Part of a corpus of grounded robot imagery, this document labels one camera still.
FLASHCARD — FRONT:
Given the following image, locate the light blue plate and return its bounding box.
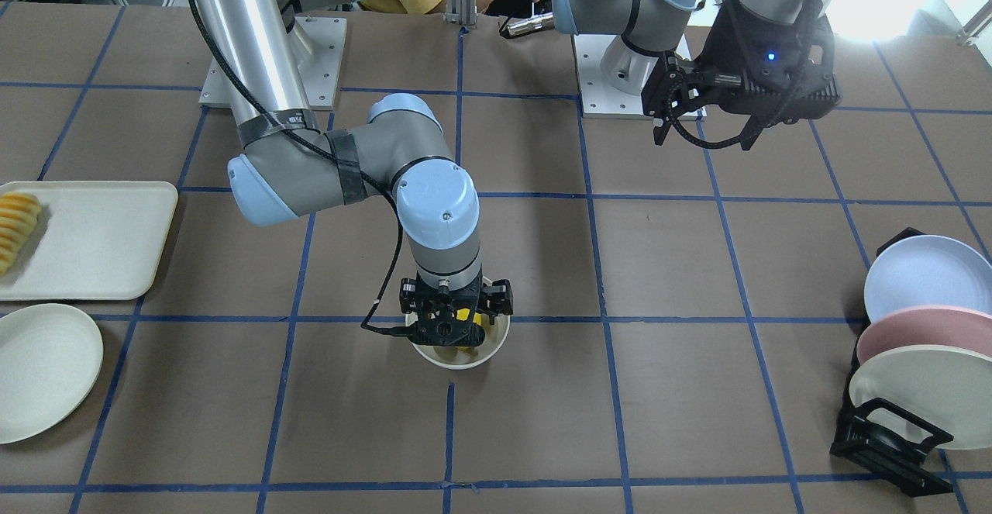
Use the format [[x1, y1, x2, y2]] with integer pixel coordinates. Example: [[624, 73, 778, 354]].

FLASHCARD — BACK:
[[863, 235, 991, 321]]

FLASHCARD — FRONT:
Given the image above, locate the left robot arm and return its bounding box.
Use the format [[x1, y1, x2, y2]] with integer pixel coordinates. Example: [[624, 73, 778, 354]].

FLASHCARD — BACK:
[[550, 0, 842, 150]]

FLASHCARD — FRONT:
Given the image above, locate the white rectangular tray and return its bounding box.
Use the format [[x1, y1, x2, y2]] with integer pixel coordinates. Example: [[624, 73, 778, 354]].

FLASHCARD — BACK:
[[1, 181, 178, 302]]

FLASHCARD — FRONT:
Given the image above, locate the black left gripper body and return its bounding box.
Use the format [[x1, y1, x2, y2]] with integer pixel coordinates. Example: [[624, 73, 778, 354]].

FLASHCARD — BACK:
[[642, 0, 842, 125]]

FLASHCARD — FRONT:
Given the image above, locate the cream plate in rack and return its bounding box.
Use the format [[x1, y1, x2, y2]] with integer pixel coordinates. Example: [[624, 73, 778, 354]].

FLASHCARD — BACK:
[[848, 345, 991, 450]]

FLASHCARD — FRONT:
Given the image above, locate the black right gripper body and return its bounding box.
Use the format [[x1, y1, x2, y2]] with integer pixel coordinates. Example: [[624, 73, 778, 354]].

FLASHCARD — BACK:
[[399, 276, 513, 346]]

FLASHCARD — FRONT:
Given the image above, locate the sliced yellow bread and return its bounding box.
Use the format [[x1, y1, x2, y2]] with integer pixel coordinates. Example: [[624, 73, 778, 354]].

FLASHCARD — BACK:
[[1, 191, 43, 276]]

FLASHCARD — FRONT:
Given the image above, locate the black dish rack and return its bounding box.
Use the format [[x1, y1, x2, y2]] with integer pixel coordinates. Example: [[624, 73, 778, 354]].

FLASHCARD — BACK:
[[829, 227, 956, 498]]

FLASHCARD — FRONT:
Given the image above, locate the yellow lemon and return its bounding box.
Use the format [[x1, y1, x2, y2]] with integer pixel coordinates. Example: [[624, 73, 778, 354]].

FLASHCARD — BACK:
[[456, 308, 491, 354]]

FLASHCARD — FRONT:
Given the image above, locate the white bowl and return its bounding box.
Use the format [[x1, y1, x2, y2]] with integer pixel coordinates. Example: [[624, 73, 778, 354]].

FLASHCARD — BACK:
[[412, 314, 511, 370]]

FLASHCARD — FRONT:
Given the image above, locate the round white plate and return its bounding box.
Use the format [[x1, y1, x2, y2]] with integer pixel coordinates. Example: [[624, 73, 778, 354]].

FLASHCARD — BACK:
[[1, 303, 104, 444]]

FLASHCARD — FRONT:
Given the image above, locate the pink plate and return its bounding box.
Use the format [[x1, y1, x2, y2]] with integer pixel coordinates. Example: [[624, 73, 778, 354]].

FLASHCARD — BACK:
[[855, 305, 991, 363]]

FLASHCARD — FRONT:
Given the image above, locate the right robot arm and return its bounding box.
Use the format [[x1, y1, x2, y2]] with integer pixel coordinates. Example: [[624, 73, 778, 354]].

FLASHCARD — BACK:
[[188, 0, 513, 347]]

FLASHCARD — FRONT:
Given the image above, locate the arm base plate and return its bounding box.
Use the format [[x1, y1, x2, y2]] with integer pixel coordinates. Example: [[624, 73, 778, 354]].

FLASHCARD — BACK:
[[573, 34, 658, 119], [198, 16, 348, 112]]

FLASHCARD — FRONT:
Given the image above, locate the silver flashlight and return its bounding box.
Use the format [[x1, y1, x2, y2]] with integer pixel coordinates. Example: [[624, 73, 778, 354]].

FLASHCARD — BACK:
[[498, 12, 555, 40]]

